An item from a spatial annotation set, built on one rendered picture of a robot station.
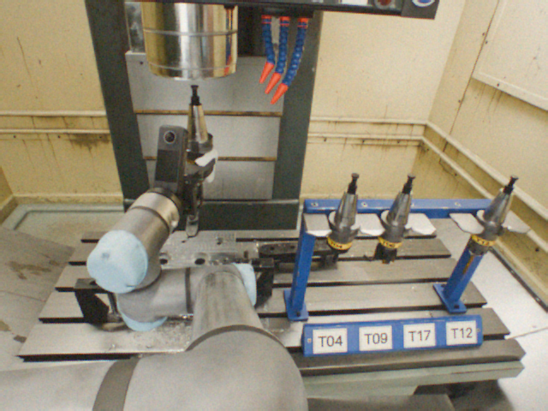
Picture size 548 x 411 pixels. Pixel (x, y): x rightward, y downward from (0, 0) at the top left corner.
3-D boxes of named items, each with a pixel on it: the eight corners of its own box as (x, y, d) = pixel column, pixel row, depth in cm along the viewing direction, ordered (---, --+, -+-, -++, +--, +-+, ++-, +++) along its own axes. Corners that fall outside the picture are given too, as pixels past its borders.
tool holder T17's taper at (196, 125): (210, 133, 71) (208, 101, 67) (206, 141, 67) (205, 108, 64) (188, 132, 71) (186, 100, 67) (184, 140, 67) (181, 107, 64)
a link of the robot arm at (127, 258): (90, 293, 47) (74, 248, 42) (129, 243, 56) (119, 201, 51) (141, 305, 46) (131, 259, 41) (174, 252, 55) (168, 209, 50)
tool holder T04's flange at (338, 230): (354, 221, 72) (357, 211, 70) (360, 240, 67) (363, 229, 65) (324, 219, 72) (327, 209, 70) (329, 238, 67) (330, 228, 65)
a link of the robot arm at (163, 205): (121, 202, 51) (170, 210, 50) (135, 187, 55) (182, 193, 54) (129, 240, 56) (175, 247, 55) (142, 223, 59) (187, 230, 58)
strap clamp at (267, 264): (271, 295, 92) (276, 254, 84) (223, 297, 91) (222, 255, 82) (271, 286, 95) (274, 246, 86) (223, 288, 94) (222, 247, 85)
